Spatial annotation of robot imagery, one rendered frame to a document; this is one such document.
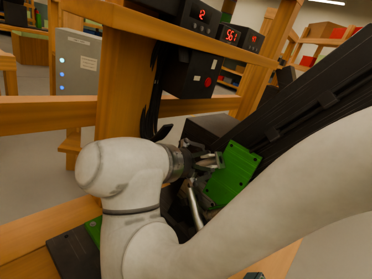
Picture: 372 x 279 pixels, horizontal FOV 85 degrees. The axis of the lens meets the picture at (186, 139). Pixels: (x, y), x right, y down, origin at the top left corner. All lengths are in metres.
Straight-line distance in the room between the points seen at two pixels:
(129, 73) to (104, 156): 0.36
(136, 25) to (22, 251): 0.67
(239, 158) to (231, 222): 0.48
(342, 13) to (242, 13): 3.65
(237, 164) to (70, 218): 0.59
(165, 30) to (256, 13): 9.99
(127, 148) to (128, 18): 0.25
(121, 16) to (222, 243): 0.40
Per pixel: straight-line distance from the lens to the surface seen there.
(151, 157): 0.37
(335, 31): 4.32
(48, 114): 0.68
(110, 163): 0.32
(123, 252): 0.35
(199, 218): 0.73
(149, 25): 0.49
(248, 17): 10.56
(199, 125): 0.80
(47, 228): 0.83
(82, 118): 0.72
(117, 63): 0.61
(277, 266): 0.92
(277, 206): 0.18
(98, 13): 0.49
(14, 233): 0.85
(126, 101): 0.66
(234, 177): 0.68
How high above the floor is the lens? 1.52
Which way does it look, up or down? 25 degrees down
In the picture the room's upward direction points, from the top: 17 degrees clockwise
